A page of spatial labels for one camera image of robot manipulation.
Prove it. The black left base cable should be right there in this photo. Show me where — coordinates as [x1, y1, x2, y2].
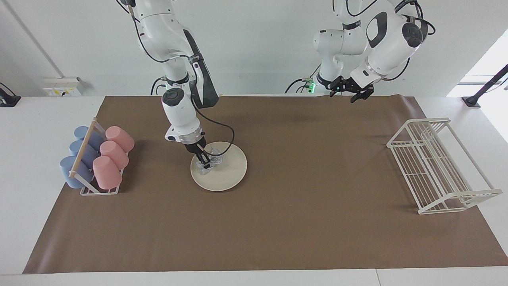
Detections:
[284, 60, 324, 94]

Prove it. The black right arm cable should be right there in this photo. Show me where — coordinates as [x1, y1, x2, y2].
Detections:
[118, 0, 236, 158]

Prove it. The black stand with clamp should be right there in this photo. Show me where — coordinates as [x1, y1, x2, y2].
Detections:
[462, 64, 508, 108]

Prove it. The blue plastic cup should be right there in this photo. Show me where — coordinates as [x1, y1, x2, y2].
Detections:
[60, 156, 95, 189]
[69, 140, 100, 167]
[74, 126, 104, 149]

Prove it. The cream round plate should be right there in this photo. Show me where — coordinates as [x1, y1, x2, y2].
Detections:
[190, 141, 248, 192]

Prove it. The brown table mat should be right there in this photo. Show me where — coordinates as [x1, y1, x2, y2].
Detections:
[23, 95, 508, 274]

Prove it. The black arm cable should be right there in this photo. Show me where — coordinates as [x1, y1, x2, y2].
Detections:
[118, 0, 236, 158]
[333, 0, 436, 82]

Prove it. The white wire dish rack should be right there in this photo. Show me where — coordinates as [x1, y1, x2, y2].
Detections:
[387, 117, 503, 215]

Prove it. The white wall socket box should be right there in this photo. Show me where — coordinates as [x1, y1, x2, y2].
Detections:
[42, 77, 85, 97]

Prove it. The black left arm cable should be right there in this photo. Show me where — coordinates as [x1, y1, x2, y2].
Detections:
[333, 0, 436, 82]

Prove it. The pink plastic cup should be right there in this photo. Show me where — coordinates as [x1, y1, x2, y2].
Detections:
[105, 126, 135, 153]
[100, 141, 129, 170]
[92, 156, 123, 190]

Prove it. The white cup holder rack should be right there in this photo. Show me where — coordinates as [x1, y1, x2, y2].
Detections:
[69, 117, 128, 196]

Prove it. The black base cable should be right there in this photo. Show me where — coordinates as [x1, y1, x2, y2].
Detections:
[284, 60, 324, 94]
[150, 77, 168, 96]

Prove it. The black right base cable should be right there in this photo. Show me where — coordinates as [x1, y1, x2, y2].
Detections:
[150, 77, 168, 96]

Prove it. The black table clamp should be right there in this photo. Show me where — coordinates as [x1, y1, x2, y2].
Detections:
[0, 83, 21, 108]

